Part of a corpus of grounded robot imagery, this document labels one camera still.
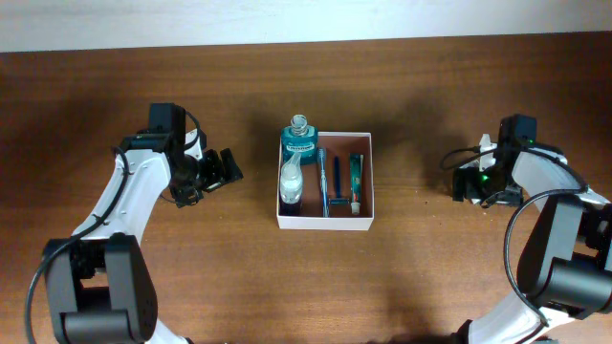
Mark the blue disposable razor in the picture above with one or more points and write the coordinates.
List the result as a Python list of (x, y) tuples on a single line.
[(338, 199)]

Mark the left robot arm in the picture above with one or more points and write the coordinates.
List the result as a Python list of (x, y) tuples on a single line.
[(98, 286)]

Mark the clear pump sanitizer bottle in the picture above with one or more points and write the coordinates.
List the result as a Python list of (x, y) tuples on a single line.
[(291, 186)]

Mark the teal mouthwash bottle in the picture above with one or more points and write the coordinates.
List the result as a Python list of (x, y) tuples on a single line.
[(299, 137)]

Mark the white cardboard box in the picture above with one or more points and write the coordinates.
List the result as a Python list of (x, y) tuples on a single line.
[(338, 145)]

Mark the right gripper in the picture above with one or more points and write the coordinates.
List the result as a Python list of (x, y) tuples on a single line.
[(466, 184)]

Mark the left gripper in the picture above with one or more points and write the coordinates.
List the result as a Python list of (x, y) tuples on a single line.
[(216, 175)]

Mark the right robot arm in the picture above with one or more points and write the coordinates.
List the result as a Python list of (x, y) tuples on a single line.
[(557, 244)]

